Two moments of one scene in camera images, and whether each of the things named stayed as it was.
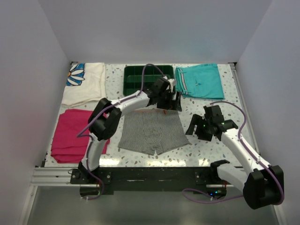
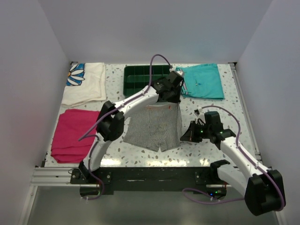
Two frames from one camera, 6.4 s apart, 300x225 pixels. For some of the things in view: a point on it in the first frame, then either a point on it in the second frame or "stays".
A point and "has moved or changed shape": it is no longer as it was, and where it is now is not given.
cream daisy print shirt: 86,82 stays
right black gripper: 195,120 → 190,134
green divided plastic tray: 132,77 stays
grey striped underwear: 151,131 has moved or changed shape
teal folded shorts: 202,81 stays
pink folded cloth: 71,138 stays
